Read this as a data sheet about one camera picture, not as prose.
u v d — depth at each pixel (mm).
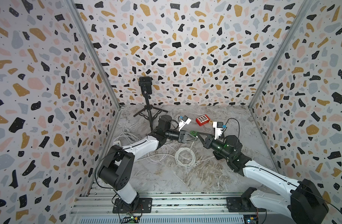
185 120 744
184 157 923
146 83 897
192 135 731
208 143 668
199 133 738
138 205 725
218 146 662
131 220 709
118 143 948
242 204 653
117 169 451
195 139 732
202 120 1094
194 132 1013
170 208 736
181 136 702
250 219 716
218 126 684
